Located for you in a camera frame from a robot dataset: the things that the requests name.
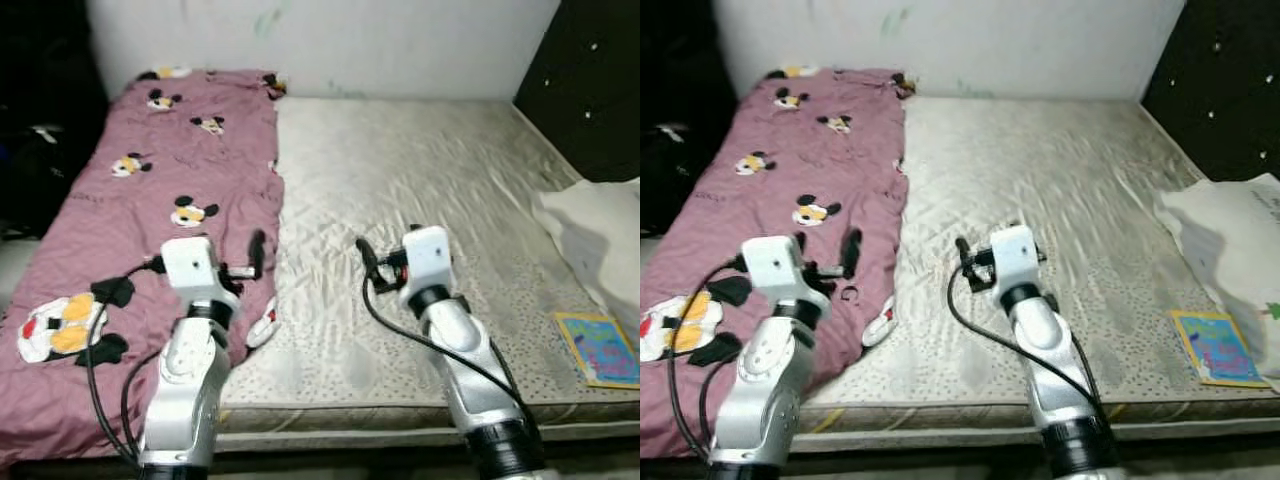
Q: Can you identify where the children's book with yellow border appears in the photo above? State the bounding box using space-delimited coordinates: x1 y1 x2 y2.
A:
1168 309 1273 390
552 311 641 390

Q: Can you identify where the purple cartoon print blanket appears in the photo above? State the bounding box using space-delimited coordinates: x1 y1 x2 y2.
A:
640 68 911 461
0 68 286 466

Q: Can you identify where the white quilted mattress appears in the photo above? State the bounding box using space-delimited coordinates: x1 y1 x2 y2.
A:
215 97 641 433
800 97 1280 433

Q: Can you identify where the dark furniture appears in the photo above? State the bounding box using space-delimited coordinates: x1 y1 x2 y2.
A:
640 0 736 239
0 0 111 241

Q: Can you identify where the white pillow with tree print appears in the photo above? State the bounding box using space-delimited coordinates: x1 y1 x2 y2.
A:
530 178 641 346
1155 175 1280 381

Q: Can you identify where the dark tufted headboard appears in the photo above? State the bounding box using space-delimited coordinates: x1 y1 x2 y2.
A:
1140 0 1280 183
512 0 641 183

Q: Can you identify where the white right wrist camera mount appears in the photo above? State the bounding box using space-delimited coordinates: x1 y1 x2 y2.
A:
398 225 458 303
986 224 1043 293

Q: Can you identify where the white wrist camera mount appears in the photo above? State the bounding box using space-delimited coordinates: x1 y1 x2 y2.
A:
738 234 833 313
986 224 1043 293
398 225 458 303
158 236 243 309

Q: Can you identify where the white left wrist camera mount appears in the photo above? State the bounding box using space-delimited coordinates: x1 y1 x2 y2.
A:
158 236 243 309
738 234 833 313

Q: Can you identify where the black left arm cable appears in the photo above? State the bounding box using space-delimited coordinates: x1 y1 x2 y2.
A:
697 355 741 446
120 350 166 451

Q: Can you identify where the dark bed frame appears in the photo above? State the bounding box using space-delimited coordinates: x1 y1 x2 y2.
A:
215 422 641 471
790 422 1280 461

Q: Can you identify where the black left wrist camera cable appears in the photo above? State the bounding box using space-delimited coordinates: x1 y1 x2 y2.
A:
665 258 746 461
85 258 166 466

